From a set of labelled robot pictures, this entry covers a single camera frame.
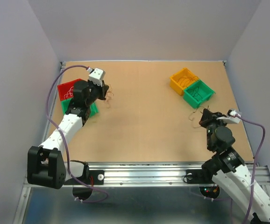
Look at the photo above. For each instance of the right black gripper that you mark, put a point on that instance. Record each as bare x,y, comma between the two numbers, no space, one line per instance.
208,115

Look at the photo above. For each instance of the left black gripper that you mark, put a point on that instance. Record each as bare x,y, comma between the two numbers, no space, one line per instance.
103,90

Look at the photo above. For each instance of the green plastic bin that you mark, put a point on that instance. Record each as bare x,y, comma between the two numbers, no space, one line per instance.
197,93
65,104

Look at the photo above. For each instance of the red plastic bin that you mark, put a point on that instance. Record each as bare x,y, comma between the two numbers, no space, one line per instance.
65,90

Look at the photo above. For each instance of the yellow plastic bin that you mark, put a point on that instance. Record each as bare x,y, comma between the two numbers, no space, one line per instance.
181,80

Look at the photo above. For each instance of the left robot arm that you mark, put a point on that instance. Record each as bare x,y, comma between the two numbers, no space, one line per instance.
46,166

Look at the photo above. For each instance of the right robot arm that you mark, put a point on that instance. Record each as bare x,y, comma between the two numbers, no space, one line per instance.
228,170

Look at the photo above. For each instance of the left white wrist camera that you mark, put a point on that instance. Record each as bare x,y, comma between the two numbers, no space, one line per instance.
96,76

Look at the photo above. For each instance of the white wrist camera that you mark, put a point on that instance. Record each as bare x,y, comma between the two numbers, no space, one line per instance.
96,76
233,117

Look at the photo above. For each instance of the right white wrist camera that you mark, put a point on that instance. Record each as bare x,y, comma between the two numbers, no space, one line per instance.
233,117

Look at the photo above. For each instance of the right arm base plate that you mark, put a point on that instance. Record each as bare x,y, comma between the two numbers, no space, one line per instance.
197,176

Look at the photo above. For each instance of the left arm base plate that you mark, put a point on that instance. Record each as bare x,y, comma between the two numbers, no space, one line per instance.
96,177

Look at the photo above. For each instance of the aluminium frame rail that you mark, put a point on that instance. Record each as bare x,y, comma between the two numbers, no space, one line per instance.
140,175

